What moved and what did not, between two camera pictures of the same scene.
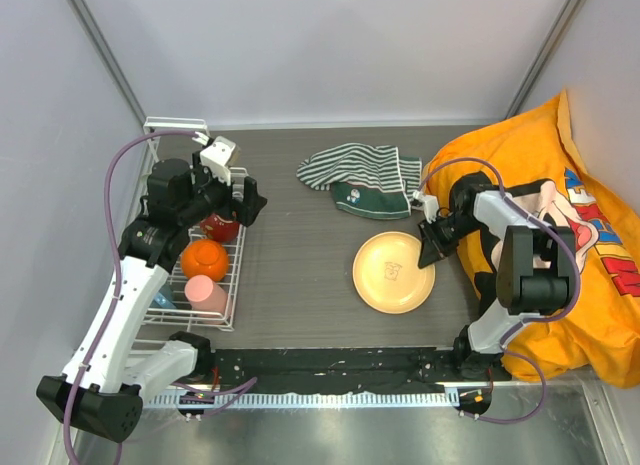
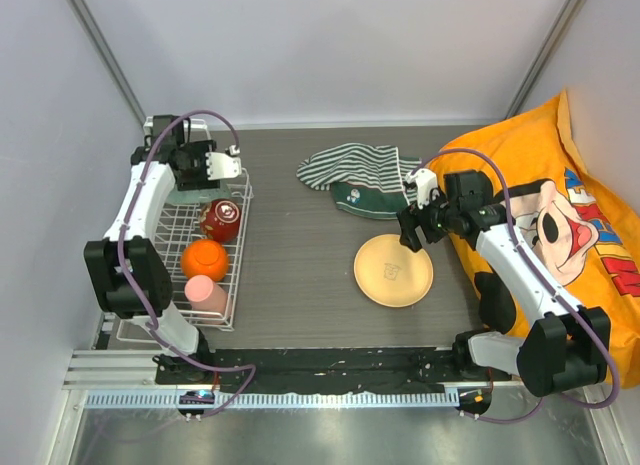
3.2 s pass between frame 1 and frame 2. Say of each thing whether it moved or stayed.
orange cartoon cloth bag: stayed
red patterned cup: stayed
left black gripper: moved
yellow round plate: stayed
